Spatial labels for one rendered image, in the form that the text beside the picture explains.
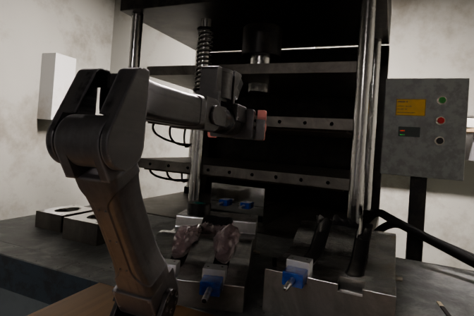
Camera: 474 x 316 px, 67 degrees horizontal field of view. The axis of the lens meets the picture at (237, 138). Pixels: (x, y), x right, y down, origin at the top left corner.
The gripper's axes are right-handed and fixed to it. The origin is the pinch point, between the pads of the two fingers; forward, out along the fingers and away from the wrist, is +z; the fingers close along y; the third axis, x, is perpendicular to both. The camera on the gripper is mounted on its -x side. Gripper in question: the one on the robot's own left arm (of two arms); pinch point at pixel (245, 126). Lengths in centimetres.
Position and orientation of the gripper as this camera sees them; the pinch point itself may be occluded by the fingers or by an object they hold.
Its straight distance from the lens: 88.5
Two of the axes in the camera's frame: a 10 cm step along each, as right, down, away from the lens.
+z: 3.7, 0.6, 9.3
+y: -9.2, -0.6, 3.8
